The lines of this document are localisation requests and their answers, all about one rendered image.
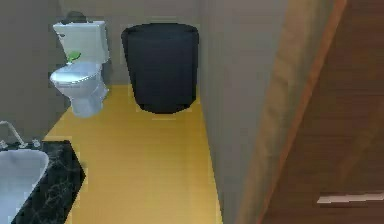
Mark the black round bin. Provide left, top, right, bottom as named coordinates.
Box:
left=120, top=22, right=200, bottom=115

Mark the white toilet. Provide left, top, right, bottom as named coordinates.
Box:
left=49, top=20, right=111, bottom=119

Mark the green spray bottle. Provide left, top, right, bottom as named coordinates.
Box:
left=66, top=50, right=82, bottom=64

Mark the brown wooden door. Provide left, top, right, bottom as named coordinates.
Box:
left=235, top=0, right=384, bottom=224

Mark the dark object on toilet tank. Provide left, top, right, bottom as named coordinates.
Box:
left=61, top=10, right=94, bottom=25

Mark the black marble sink counter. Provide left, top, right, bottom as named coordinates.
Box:
left=0, top=139, right=87, bottom=224

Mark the silver tap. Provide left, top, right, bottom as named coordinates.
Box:
left=0, top=120, right=42, bottom=150

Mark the silver door handle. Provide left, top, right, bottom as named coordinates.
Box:
left=316, top=191, right=384, bottom=205

